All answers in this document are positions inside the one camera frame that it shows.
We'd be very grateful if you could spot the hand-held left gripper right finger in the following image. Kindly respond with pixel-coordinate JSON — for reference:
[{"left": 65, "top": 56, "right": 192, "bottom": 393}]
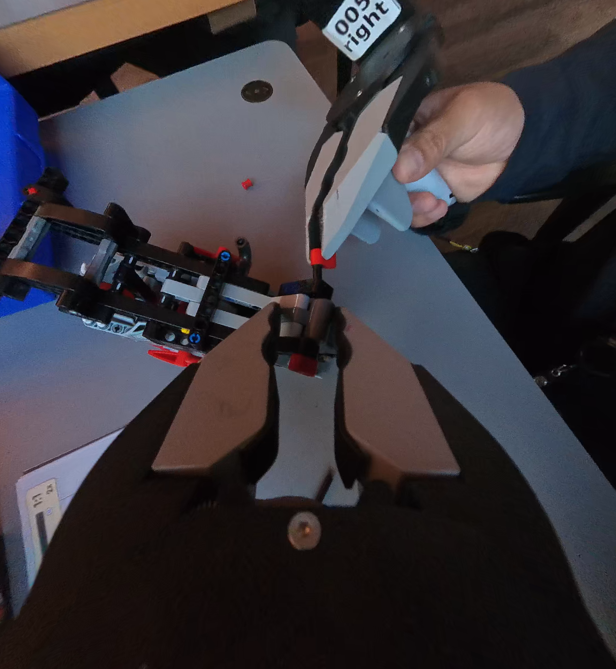
[{"left": 334, "top": 308, "right": 461, "bottom": 490}]

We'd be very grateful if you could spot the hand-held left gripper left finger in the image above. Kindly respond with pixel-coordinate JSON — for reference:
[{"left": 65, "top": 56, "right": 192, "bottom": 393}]
[{"left": 151, "top": 304, "right": 282, "bottom": 485}]

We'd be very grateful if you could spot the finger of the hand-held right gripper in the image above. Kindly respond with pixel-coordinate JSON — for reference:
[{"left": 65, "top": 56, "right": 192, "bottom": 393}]
[
  {"left": 320, "top": 77, "right": 405, "bottom": 260},
  {"left": 305, "top": 128, "right": 348, "bottom": 267}
]

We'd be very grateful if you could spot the black grey lego truck model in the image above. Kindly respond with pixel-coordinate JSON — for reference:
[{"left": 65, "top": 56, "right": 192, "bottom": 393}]
[{"left": 0, "top": 167, "right": 351, "bottom": 379}]

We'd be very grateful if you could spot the person's right forearm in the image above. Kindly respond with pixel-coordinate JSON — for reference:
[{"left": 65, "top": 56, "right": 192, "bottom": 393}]
[{"left": 475, "top": 5, "right": 616, "bottom": 206}]

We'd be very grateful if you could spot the person's right hand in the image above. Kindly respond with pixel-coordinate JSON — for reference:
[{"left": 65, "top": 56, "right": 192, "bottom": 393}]
[{"left": 391, "top": 81, "right": 526, "bottom": 228}]

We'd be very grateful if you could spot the open instruction booklet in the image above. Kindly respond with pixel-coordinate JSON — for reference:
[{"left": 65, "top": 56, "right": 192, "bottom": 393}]
[{"left": 15, "top": 426, "right": 127, "bottom": 616}]

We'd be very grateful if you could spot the wooden edged table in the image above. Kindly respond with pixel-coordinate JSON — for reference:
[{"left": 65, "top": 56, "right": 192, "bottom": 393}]
[{"left": 0, "top": 0, "right": 257, "bottom": 80}]

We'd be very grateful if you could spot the blue plastic bin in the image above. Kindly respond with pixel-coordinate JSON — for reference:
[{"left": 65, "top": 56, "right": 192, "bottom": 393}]
[{"left": 0, "top": 52, "right": 59, "bottom": 325}]

